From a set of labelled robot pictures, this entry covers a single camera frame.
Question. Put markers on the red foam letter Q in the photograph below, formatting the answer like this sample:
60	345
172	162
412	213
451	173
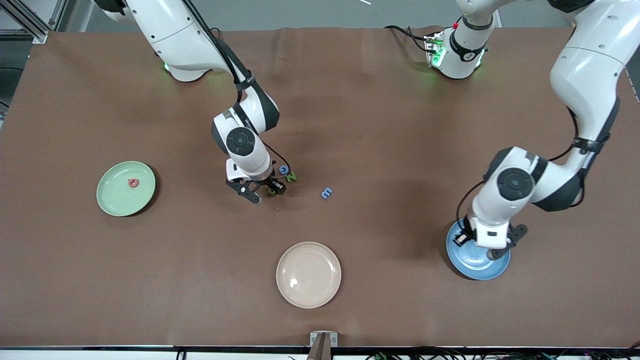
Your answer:
129	183

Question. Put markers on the brown table cover sheet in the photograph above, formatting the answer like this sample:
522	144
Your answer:
350	125

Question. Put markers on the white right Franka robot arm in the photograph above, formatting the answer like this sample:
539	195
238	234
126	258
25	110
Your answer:
175	35

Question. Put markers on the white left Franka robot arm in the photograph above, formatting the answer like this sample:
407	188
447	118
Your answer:
590	65

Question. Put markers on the blue foam letter m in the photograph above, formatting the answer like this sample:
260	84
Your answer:
326	193

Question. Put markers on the blue foam letter G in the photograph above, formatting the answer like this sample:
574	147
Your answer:
281	170

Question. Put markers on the silver aluminium frame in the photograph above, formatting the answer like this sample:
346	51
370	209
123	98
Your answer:
39	36

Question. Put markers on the blue round plate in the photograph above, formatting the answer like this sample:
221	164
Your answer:
475	267

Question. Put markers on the beige round plate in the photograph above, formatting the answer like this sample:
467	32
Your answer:
308	275

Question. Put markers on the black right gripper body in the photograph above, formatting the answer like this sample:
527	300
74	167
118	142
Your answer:
270	183

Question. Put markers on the green round plate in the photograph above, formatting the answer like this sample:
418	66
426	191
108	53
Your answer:
117	200

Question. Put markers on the metal camera pole bracket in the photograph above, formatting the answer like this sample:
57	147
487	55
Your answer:
315	339

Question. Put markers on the green foam letter N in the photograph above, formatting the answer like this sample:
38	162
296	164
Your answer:
290	177

